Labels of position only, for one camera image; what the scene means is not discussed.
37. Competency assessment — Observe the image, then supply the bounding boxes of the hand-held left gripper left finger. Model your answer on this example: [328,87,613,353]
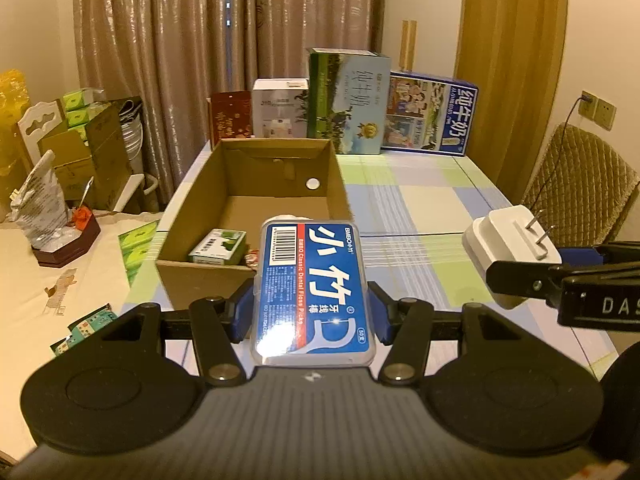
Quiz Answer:
[102,279,256,386]

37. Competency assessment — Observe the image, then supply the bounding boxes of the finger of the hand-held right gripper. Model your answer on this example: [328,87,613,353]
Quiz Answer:
[557,240,640,267]
[487,259,569,306]

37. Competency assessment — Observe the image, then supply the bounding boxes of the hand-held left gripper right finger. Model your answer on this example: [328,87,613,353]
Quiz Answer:
[367,282,521,386]

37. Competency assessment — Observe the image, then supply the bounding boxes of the white power adapter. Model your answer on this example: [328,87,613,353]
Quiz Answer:
[461,204,564,311]

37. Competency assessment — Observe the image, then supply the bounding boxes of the blue label dental floss box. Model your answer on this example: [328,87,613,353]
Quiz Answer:
[252,217,377,367]

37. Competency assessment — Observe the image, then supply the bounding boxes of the small green box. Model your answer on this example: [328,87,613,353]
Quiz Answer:
[188,228,247,264]

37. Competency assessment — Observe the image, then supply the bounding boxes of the brown cardboard box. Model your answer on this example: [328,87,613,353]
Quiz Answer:
[155,138,354,311]

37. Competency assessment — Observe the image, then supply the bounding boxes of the chair with quilted cover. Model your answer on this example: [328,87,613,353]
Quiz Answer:
[519,123,640,249]

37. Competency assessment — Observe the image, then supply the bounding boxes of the checked tablecloth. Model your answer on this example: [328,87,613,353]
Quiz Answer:
[127,152,622,377]

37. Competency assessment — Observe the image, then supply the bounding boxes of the green tissue pack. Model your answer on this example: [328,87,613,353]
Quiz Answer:
[117,219,161,287]

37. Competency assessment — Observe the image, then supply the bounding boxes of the small printed box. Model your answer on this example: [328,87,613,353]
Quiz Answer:
[49,309,119,357]

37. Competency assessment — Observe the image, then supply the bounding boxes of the dark red hexagonal box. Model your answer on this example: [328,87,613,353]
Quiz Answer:
[32,207,102,267]

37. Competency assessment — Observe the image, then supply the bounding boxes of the blue milk carton box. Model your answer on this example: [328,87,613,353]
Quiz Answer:
[380,70,480,156]

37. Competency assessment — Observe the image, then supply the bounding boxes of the red gift box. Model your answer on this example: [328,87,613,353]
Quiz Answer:
[207,90,254,149]

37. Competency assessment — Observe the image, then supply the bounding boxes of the white gift box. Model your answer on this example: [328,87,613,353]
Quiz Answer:
[251,78,310,139]

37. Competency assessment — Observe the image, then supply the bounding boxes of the steel pot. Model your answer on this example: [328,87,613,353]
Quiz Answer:
[119,109,146,162]

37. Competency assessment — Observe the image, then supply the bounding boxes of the green milk carton box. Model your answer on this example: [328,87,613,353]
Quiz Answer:
[305,47,393,155]

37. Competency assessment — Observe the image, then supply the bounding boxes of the brown carton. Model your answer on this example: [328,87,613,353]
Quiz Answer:
[39,104,126,211]

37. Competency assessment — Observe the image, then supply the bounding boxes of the cream tablecloth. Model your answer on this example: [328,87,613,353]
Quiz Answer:
[0,209,167,462]

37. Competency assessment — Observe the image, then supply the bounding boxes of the wooden door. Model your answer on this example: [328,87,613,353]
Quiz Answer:
[452,0,571,202]

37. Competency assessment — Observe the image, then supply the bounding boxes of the silver foil bag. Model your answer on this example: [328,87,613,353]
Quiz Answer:
[9,149,69,252]

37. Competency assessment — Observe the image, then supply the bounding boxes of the green tissue packs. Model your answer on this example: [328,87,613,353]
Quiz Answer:
[62,88,109,131]

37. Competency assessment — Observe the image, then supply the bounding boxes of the wooden strip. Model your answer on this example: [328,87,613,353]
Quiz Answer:
[401,19,418,72]

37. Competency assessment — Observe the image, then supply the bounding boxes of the white chair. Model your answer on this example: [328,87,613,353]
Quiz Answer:
[17,99,159,212]

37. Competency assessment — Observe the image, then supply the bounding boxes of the beige curtains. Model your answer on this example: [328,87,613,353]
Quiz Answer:
[72,0,386,202]

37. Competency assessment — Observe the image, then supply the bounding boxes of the yellow plastic bag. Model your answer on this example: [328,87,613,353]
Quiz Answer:
[0,69,31,177]

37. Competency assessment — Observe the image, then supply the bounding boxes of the black charger cable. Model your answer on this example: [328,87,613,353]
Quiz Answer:
[529,90,594,222]

